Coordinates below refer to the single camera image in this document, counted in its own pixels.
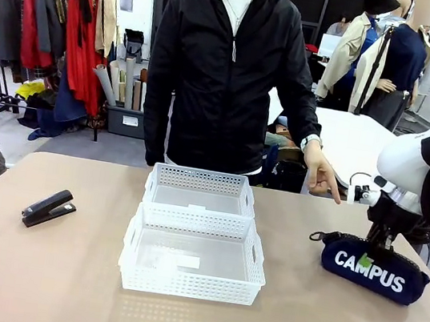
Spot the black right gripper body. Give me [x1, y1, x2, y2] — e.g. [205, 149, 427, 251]
[363, 191, 425, 242]

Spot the navy CAMPUS pencil case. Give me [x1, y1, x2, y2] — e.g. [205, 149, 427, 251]
[301, 227, 430, 310]

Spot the person right forearm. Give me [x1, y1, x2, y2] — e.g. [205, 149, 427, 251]
[135, 81, 178, 169]

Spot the person left forearm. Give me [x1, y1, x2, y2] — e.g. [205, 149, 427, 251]
[276, 86, 328, 147]

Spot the person left hand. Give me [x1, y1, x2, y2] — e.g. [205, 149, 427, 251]
[297, 141, 351, 206]

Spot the white background table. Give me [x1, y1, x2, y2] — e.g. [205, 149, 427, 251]
[255, 85, 404, 197]

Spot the white wristwatch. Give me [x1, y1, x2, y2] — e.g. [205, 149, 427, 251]
[299, 132, 324, 154]

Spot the black bag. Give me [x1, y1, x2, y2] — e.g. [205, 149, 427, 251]
[266, 156, 307, 195]

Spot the mannequin navy top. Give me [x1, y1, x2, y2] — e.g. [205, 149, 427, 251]
[360, 0, 430, 137]

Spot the mannequin beige coat black hat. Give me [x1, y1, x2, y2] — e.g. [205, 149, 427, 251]
[312, 0, 402, 119]

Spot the white laptop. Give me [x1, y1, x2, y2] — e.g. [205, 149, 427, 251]
[316, 32, 343, 60]

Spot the small white perforated basket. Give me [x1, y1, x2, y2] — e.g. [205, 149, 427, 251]
[139, 160, 261, 232]

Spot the large white perforated basket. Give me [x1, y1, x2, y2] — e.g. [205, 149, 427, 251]
[114, 197, 275, 311]

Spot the seated background person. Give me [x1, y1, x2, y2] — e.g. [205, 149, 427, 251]
[325, 9, 358, 40]

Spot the person torso black jacket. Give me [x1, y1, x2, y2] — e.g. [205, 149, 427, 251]
[135, 0, 329, 189]

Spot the beige paper roll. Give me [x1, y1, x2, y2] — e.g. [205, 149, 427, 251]
[118, 54, 140, 111]

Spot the grey paper roll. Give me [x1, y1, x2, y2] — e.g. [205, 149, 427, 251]
[87, 62, 123, 107]

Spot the black stapler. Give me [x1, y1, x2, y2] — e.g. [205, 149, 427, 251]
[19, 183, 81, 235]

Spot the navy blue cloth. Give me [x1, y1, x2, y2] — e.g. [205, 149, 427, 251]
[26, 59, 95, 149]

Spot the long red hanging dress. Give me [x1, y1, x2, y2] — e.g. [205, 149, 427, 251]
[47, 0, 118, 119]

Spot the beige hanging garment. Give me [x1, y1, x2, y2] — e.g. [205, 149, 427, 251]
[90, 0, 123, 60]

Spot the black hanging scarf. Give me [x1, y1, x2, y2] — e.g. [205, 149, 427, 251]
[66, 0, 97, 50]

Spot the yellow cloth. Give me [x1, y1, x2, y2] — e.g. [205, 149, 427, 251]
[14, 78, 47, 103]

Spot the grey hanging jacket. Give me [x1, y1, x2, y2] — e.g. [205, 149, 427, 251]
[26, 0, 74, 62]

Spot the red hanging jacket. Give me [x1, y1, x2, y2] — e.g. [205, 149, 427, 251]
[11, 0, 62, 73]

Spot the black cable coil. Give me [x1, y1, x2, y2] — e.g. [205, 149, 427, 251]
[398, 219, 430, 259]

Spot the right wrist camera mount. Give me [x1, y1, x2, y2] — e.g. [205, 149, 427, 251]
[345, 171, 386, 209]

